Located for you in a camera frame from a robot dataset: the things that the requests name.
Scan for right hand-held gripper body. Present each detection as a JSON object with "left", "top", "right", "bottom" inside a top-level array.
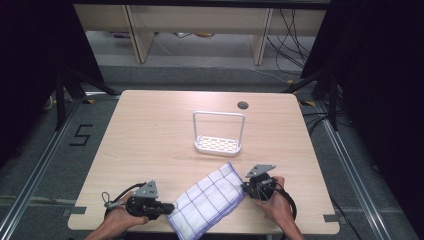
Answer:
[{"left": 244, "top": 163, "right": 278, "bottom": 202}]

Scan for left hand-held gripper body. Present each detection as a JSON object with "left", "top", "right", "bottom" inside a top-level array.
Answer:
[{"left": 125, "top": 180, "right": 168, "bottom": 221}]

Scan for white checked dish towel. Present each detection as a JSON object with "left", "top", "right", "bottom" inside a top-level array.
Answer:
[{"left": 165, "top": 162, "right": 247, "bottom": 240}]

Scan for person's right hand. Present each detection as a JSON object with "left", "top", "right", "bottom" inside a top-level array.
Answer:
[{"left": 254, "top": 176, "right": 295, "bottom": 228}]

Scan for person's left hand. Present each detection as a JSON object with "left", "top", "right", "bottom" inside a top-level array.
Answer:
[{"left": 104, "top": 194, "right": 150, "bottom": 233}]

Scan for white towel rack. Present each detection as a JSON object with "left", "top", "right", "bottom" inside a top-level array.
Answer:
[{"left": 192, "top": 110, "right": 246, "bottom": 158}]

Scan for black metal stand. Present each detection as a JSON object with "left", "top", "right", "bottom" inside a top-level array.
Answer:
[
  {"left": 282, "top": 65, "right": 342, "bottom": 132},
  {"left": 54, "top": 66, "right": 122, "bottom": 132}
]

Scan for black curtain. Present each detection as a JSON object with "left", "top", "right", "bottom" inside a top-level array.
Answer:
[
  {"left": 0, "top": 0, "right": 105, "bottom": 169},
  {"left": 299, "top": 0, "right": 424, "bottom": 231}
]

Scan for light wooden desk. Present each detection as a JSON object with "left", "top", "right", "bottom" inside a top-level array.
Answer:
[{"left": 73, "top": 2, "right": 328, "bottom": 66}]

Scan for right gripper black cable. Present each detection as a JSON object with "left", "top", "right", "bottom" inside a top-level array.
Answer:
[{"left": 272, "top": 185, "right": 298, "bottom": 222}]

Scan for black floor cables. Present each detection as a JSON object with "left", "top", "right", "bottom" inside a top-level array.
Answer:
[{"left": 301, "top": 110, "right": 336, "bottom": 135}]

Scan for aluminium floor rail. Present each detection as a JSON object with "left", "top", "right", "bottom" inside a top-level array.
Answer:
[
  {"left": 0, "top": 97, "right": 84, "bottom": 240},
  {"left": 315, "top": 99, "right": 393, "bottom": 240}
]

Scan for white floor cable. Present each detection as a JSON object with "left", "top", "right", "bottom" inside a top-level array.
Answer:
[{"left": 196, "top": 63, "right": 292, "bottom": 85}]

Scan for bundle of black cables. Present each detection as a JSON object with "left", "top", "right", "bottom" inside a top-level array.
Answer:
[{"left": 265, "top": 7, "right": 316, "bottom": 74}]

